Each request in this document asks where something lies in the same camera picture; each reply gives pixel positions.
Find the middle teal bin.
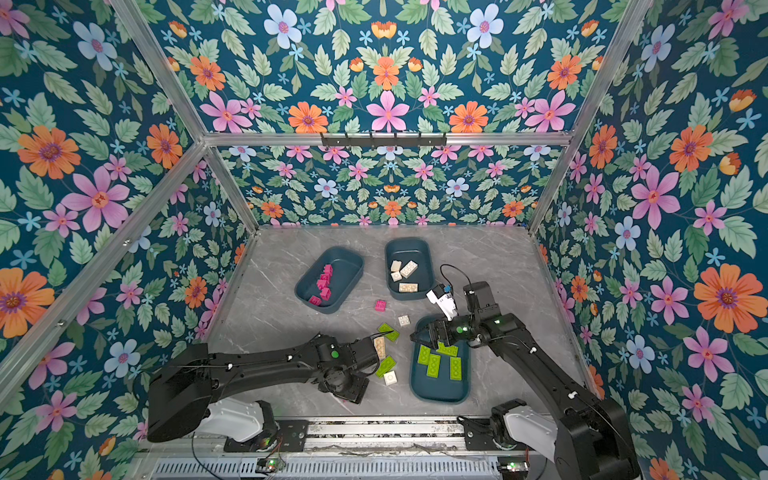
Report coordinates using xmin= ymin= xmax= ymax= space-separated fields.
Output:
xmin=385 ymin=237 xmax=435 ymax=301

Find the right teal bin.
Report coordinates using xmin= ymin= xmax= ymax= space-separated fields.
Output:
xmin=410 ymin=315 xmax=471 ymax=404

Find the cream long brick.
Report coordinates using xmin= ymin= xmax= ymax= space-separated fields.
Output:
xmin=373 ymin=336 xmax=387 ymax=360

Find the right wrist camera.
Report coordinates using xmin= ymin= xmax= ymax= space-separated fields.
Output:
xmin=426 ymin=283 xmax=458 ymax=321

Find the green long brick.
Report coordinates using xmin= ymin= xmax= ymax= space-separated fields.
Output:
xmin=426 ymin=354 xmax=441 ymax=378
xmin=417 ymin=345 xmax=432 ymax=366
xmin=375 ymin=356 xmax=397 ymax=378
xmin=449 ymin=356 xmax=463 ymax=381
xmin=378 ymin=323 xmax=400 ymax=342

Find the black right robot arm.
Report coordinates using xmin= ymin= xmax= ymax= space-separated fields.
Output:
xmin=424 ymin=282 xmax=642 ymax=479

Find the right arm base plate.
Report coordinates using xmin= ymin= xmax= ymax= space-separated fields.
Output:
xmin=457 ymin=416 xmax=514 ymax=451

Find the white long brick top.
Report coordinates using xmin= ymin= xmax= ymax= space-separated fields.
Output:
xmin=398 ymin=283 xmax=419 ymax=293

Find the black bracket on rail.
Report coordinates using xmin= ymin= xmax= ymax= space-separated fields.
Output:
xmin=320 ymin=132 xmax=448 ymax=148

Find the white long brick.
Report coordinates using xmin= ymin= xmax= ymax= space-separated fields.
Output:
xmin=398 ymin=283 xmax=419 ymax=293
xmin=399 ymin=261 xmax=418 ymax=278

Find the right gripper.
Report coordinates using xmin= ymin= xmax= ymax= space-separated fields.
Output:
xmin=411 ymin=311 xmax=481 ymax=352

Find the left teal bin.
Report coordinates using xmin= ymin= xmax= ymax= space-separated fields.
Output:
xmin=294 ymin=246 xmax=364 ymax=314

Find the teal bin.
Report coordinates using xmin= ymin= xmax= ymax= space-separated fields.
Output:
xmin=294 ymin=246 xmax=364 ymax=314
xmin=385 ymin=237 xmax=435 ymax=301
xmin=410 ymin=315 xmax=471 ymax=404

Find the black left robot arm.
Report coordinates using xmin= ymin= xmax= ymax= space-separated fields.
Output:
xmin=147 ymin=334 xmax=380 ymax=443

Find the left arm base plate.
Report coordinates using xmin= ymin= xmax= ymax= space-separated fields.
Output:
xmin=224 ymin=420 xmax=310 ymax=453

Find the white long brick bottom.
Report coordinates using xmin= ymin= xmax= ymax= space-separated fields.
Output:
xmin=399 ymin=261 xmax=418 ymax=278

